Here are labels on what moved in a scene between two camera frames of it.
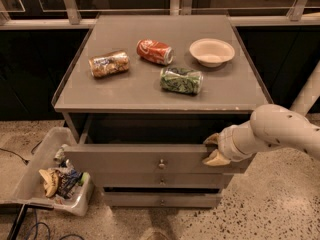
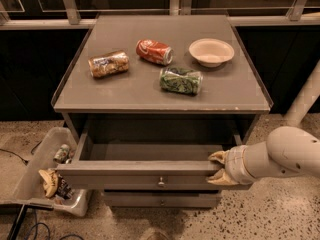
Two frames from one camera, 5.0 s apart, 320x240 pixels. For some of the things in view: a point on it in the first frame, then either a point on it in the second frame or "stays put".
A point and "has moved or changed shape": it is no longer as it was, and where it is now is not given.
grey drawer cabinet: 143,92 stays put
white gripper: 227,144 → 234,165
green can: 181,80 stays put
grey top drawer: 142,160 has moved or changed shape
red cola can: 155,51 stays put
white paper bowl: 211,52 stays put
